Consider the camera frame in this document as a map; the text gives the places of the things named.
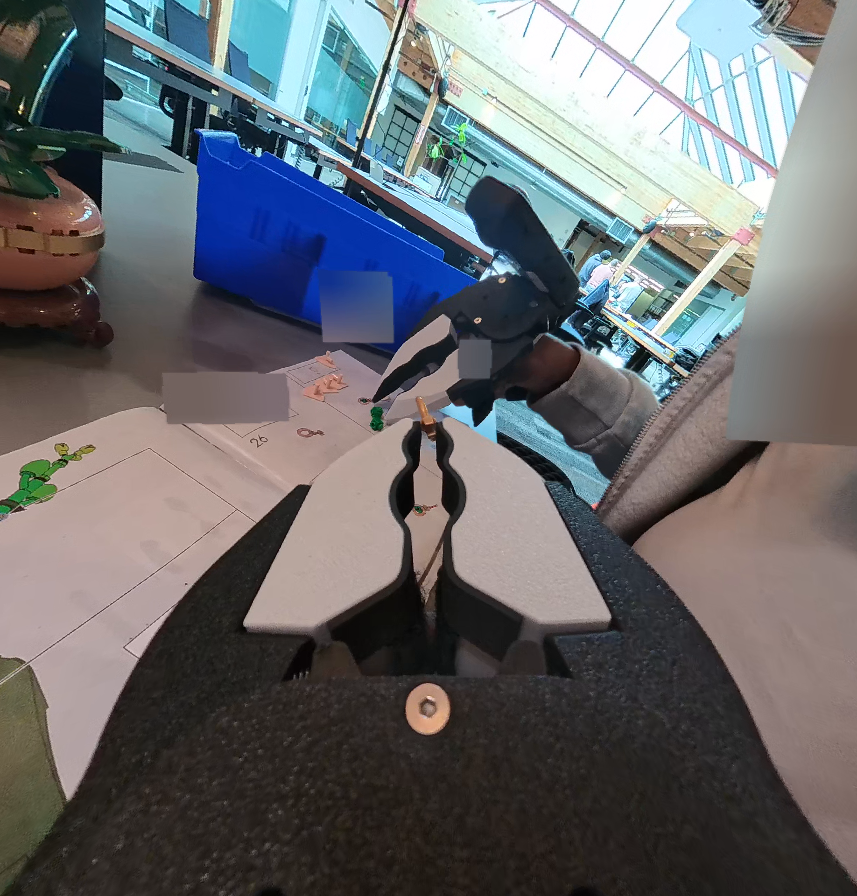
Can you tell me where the blue plastic storage bin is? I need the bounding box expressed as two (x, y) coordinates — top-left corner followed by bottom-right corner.
(192, 128), (484, 356)

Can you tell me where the person's right hand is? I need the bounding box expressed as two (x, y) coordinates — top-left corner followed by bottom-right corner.
(523, 332), (585, 407)

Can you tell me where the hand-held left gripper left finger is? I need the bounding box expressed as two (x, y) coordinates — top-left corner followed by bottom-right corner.
(243, 419), (410, 639)

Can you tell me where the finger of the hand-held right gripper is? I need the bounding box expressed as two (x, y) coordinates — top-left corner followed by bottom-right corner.
(374, 314), (460, 408)
(383, 377), (466, 425)

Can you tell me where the toy brick plant in pot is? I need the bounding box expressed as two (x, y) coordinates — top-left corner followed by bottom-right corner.
(0, 70), (126, 349)

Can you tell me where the grey zip jacket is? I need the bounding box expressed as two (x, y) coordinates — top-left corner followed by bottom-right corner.
(595, 325), (773, 543)

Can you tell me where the open instruction booklet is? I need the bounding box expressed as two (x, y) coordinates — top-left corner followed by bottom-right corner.
(0, 346), (503, 802)

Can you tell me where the wooden background table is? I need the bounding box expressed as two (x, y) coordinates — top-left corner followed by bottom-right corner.
(309, 136), (496, 263)

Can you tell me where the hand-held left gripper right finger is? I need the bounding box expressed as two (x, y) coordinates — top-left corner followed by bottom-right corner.
(436, 416), (615, 634)

